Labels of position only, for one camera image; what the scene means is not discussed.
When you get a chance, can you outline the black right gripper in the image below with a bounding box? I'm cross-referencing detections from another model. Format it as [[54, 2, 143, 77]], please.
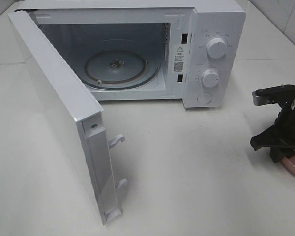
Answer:
[[250, 84, 295, 163]]

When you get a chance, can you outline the round door release button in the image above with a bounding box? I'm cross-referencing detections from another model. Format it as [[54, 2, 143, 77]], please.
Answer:
[[197, 92, 213, 104]]

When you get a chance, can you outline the white microwave door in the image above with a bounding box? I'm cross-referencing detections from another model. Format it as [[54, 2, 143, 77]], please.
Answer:
[[8, 11, 127, 224]]

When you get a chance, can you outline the white lower dial knob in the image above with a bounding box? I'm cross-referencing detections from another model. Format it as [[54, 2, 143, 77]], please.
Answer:
[[202, 69, 220, 88]]

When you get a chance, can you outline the white dial knob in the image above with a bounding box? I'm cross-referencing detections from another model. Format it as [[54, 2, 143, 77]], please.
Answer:
[[206, 36, 227, 59], [202, 69, 220, 88]]

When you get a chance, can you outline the white upper dial knob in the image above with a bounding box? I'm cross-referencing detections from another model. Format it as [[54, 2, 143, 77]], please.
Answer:
[[206, 36, 227, 59]]

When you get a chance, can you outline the white microwave oven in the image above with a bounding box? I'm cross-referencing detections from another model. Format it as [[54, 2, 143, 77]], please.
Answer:
[[14, 0, 246, 108]]

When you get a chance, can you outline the glass turntable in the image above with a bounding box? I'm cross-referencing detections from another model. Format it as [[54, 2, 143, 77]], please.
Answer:
[[80, 50, 160, 90]]

